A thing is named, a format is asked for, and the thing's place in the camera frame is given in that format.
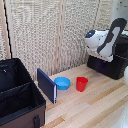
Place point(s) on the red plastic cup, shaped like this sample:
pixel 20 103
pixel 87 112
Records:
pixel 81 84

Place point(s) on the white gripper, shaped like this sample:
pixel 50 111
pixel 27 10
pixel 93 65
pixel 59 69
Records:
pixel 100 55

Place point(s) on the black air fryer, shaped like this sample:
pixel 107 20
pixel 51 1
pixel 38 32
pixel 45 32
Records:
pixel 115 66

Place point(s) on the dark blue upright panel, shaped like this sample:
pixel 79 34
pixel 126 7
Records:
pixel 47 85

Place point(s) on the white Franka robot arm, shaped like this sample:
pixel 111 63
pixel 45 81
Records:
pixel 105 38

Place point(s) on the blue plastic bowl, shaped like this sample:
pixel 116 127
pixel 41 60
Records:
pixel 62 83

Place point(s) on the black open storage case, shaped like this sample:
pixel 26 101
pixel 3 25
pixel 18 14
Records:
pixel 16 96

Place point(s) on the beige woven folding screen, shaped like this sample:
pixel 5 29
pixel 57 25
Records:
pixel 40 33

